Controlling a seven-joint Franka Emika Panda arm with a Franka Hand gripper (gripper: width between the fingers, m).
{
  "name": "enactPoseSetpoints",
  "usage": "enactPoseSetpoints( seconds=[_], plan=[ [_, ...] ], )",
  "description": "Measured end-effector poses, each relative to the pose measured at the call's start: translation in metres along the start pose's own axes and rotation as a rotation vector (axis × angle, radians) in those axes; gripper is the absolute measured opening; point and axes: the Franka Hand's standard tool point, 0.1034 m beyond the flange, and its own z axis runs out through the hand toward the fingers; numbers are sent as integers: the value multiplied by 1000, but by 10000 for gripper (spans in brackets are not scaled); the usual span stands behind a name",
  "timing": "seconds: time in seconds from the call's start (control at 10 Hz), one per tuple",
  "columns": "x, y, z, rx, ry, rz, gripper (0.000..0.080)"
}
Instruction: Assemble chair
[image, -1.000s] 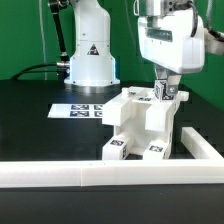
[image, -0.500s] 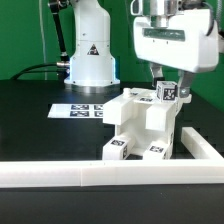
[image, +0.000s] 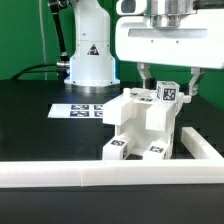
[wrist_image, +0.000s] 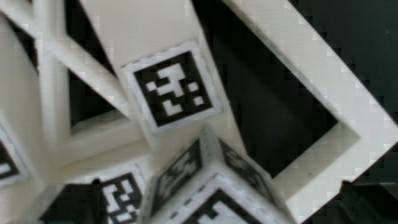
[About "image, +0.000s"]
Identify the white chair seat part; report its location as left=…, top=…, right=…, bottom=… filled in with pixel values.
left=120, top=122, right=175, bottom=157

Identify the white boundary fence frame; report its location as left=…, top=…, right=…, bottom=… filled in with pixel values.
left=0, top=127, right=224, bottom=188

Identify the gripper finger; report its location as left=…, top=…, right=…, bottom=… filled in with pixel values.
left=187, top=67, right=206, bottom=96
left=137, top=63, right=155, bottom=90

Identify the black cable bundle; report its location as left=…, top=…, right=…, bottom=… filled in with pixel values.
left=10, top=61, right=71, bottom=81

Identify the white flat tagged plate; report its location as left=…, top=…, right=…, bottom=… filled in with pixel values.
left=48, top=104, right=103, bottom=119

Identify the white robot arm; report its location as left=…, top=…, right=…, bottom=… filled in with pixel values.
left=67, top=0, right=224, bottom=96

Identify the white tagged cube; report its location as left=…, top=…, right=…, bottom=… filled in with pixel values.
left=156, top=81, right=180, bottom=103

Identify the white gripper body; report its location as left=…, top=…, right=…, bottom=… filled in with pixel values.
left=115, top=0, right=224, bottom=69

